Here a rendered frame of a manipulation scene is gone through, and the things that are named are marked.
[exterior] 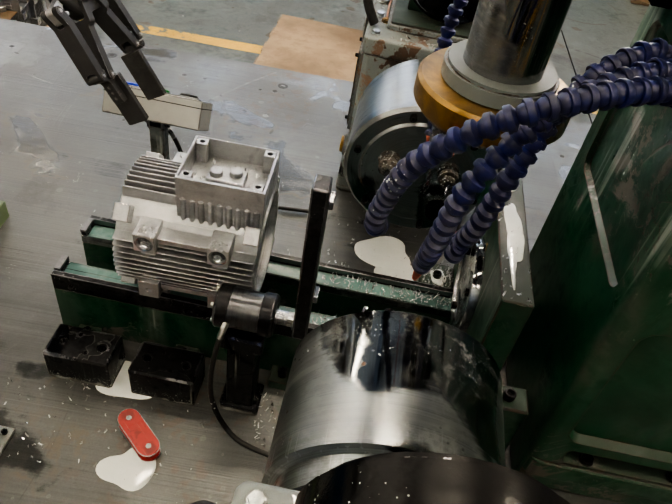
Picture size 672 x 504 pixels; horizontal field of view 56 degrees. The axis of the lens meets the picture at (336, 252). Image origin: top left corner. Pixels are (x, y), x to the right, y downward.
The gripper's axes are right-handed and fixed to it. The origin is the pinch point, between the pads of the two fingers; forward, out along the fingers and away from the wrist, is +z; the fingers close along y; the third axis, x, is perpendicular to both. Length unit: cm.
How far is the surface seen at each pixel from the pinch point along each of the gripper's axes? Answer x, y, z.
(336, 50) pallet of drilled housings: 46, 234, 93
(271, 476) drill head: -20, -44, 26
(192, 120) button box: 4.5, 15.3, 13.1
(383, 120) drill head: -26.5, 15.0, 22.3
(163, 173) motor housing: -0.6, -6.2, 10.0
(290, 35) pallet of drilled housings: 68, 240, 80
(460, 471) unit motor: -44, -57, 5
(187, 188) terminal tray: -6.1, -11.0, 10.6
